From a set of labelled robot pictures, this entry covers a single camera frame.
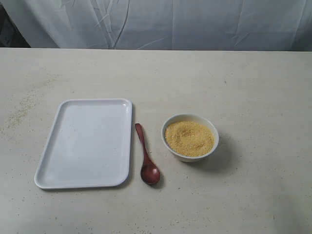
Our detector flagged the dark red wooden spoon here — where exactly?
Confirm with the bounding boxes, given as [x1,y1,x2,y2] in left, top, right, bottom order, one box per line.
[135,123,160,185]

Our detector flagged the yellow millet grains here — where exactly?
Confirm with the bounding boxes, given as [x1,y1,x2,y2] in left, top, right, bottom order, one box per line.
[165,121,215,157]

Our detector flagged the white ceramic bowl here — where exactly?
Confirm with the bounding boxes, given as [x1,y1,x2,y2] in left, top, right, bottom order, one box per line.
[161,113,219,162]

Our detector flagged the white rectangular plastic tray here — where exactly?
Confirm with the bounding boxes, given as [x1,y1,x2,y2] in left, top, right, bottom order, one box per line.
[34,98,133,190]

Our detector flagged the white backdrop cloth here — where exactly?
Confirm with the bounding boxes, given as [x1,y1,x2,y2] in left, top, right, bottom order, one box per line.
[2,0,312,51]

